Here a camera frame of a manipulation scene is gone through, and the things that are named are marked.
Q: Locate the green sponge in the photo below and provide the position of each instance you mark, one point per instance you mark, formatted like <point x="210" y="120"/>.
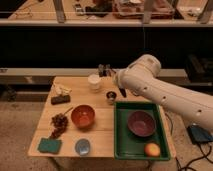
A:
<point x="49" y="146"/>

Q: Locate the purple bowl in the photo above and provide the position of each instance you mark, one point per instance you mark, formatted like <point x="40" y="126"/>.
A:
<point x="141" y="124"/>

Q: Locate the red yellow apple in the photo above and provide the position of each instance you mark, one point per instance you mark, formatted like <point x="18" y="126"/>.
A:
<point x="152" y="149"/>

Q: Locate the green plastic tray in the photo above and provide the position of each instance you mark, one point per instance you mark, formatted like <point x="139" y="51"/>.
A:
<point x="127" y="145"/>

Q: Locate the bunch of dark grapes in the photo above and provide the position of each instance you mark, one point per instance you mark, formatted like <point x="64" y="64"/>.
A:
<point x="60" y="123"/>

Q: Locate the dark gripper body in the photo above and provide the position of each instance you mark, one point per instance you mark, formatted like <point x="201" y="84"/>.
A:
<point x="105" y="70"/>

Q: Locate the dark handled brush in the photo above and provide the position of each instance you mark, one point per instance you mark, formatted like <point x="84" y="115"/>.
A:
<point x="123" y="92"/>

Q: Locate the white cup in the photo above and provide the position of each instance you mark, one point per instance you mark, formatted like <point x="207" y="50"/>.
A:
<point x="94" y="82"/>

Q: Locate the black foot pedal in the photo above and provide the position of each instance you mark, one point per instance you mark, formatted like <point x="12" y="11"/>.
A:
<point x="198" y="135"/>

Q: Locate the orange bowl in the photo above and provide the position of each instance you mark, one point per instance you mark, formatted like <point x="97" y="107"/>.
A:
<point x="83" y="116"/>

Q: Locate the small metal cup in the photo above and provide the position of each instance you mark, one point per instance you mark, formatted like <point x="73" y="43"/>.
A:
<point x="111" y="96"/>

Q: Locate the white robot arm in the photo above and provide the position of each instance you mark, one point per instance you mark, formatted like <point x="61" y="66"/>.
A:
<point x="140" y="77"/>

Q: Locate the pale yellow banana toy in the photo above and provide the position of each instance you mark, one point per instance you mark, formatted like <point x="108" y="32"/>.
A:
<point x="61" y="89"/>

